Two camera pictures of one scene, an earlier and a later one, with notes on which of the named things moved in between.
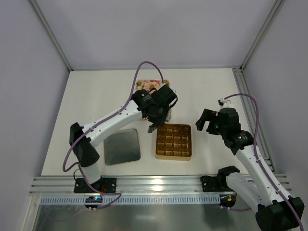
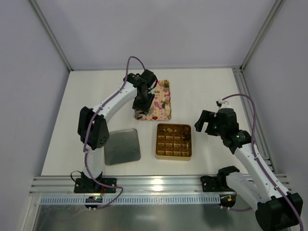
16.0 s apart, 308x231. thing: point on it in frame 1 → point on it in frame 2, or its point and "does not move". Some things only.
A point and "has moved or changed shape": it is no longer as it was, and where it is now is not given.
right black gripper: [208, 119] does not move
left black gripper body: [157, 121] → [142, 105]
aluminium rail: [57, 185] does not move
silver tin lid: [121, 146] does not move
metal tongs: [151, 128] has moved or changed shape
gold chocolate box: [173, 142] does not move
